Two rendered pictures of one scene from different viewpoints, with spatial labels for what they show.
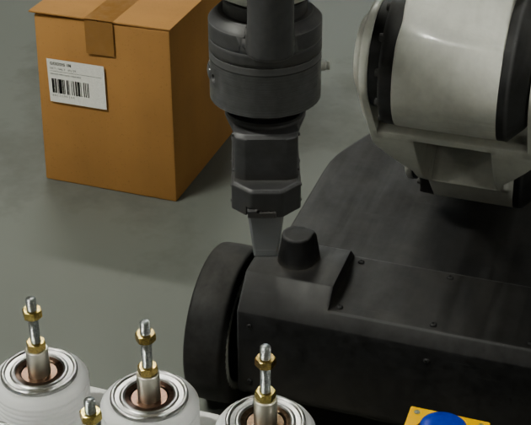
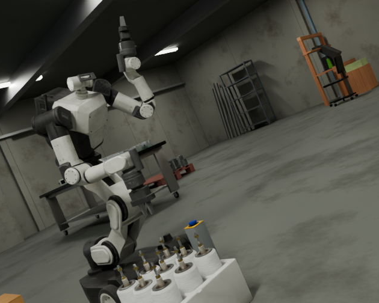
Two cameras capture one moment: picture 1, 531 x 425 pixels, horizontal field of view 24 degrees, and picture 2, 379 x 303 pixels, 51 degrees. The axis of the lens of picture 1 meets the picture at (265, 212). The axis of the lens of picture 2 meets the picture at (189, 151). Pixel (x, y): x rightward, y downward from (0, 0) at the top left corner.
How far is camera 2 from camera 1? 143 cm
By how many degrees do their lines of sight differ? 65
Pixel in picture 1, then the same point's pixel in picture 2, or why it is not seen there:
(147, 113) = not seen: outside the picture
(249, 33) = (138, 166)
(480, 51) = not seen: hidden behind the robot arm
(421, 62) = (128, 199)
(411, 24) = (121, 195)
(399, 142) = (125, 228)
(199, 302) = (114, 293)
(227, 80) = (136, 179)
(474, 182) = (129, 243)
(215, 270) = (109, 288)
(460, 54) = not seen: hidden behind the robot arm
